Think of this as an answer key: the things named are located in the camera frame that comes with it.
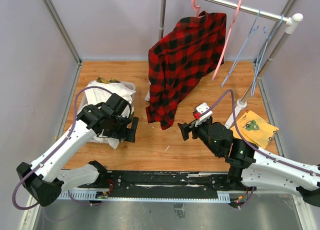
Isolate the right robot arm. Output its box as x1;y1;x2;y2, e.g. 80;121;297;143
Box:
178;118;320;207

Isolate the white plastic laundry basket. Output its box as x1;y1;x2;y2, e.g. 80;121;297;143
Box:
77;81;137;144

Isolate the white shirt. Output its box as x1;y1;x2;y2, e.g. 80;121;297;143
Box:
78;80;137;150

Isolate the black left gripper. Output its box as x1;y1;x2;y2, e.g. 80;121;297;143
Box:
104;113;139;142

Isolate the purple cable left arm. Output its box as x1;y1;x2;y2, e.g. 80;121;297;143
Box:
12;86;115;210

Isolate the red black plaid shirt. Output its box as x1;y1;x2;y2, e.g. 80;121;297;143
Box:
146;11;227;130

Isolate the blue wire hanger with plaid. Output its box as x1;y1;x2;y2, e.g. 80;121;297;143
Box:
221;9;262;87

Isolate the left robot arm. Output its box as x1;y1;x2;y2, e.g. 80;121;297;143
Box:
16;93;139;206

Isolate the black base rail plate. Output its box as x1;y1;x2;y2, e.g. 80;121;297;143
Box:
74;169;253;200

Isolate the metal clothes rack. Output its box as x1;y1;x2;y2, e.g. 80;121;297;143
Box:
158;0;304;116

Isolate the yellow plaid flannel shirt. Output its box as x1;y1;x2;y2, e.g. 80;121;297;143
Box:
96;77;120;84

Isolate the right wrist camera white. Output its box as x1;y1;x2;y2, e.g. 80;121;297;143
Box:
192;102;213;127

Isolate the pink plastic hanger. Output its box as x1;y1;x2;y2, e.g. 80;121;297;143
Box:
211;0;242;81
191;0;209;19

